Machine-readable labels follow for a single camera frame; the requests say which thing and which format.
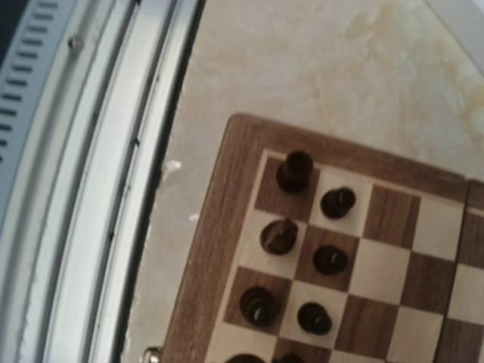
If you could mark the dark rook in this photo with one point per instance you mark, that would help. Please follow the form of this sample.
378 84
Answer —
294 173

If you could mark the wooden chess board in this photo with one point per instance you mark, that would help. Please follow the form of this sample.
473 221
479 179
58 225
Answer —
310 248

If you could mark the dark pawn file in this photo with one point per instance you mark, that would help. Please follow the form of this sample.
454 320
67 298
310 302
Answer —
314 319
330 260
336 203

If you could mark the dark chess piece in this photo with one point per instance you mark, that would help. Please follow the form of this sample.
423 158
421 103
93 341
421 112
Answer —
288 358

